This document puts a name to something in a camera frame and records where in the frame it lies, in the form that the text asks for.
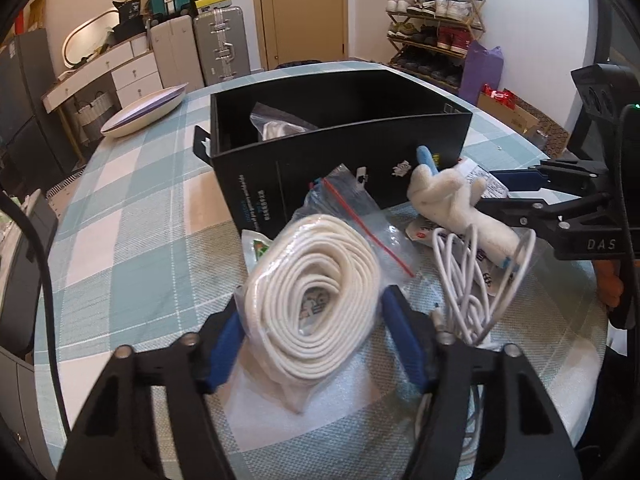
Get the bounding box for white printed packet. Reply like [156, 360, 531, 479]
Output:
[457, 156, 511, 200]

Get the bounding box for white plush toy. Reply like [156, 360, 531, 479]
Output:
[406, 145, 526, 271]

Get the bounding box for beige door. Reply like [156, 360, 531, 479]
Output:
[250, 0, 351, 72]

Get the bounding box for white dresser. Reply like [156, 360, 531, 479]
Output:
[42, 37, 163, 161]

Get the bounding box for white charging cable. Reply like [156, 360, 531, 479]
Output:
[415, 222, 538, 466]

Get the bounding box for green white medicine packet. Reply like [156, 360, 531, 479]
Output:
[241, 229, 273, 273]

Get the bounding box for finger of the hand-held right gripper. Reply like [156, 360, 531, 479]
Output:
[474, 191, 614, 234]
[492, 158, 612, 194]

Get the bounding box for white oval plate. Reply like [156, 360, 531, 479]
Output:
[100, 85, 187, 139]

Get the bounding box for brown door mat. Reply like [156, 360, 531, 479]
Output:
[537, 110, 571, 153]

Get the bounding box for bamboo shoe rack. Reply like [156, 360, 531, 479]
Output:
[382, 0, 488, 91]

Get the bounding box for red snack packets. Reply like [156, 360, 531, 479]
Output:
[482, 87, 516, 110]

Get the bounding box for purple bag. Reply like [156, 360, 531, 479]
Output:
[457, 42, 503, 106]

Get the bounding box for beige suitcase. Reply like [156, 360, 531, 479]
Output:
[149, 15, 206, 92]

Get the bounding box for dark grey fridge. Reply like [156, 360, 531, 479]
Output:
[0, 27, 68, 176]

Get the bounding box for oval mirror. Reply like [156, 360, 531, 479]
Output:
[61, 8, 121, 68]

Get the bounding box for white packet red label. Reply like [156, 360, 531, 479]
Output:
[405, 217, 506, 301]

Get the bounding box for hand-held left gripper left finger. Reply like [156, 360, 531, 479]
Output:
[57, 305, 251, 480]

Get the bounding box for person's right hand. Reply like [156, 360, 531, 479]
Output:
[595, 260, 624, 309]

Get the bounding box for clear plastic bag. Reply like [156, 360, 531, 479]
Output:
[249, 101, 321, 141]

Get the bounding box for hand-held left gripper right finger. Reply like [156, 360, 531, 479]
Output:
[380, 284, 583, 480]

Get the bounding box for brown cardboard box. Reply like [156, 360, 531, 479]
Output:
[475, 91, 541, 136]

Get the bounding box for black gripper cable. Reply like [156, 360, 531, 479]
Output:
[615, 102, 640, 261]
[0, 190, 73, 441]

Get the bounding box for clear zip bag red seal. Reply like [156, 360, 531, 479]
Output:
[300, 162, 423, 278]

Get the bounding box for woven basket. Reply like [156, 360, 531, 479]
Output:
[74, 91, 118, 141]

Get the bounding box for silver suitcase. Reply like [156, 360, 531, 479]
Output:
[192, 6, 251, 87]

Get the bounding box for rows of shoes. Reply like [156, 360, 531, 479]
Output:
[381, 0, 483, 89]

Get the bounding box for black cardboard box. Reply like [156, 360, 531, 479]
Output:
[192, 67, 473, 241]

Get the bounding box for bagged white rope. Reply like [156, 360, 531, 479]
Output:
[240, 212, 388, 416]

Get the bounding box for grey cabinet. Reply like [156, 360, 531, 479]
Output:
[0, 347, 56, 480]

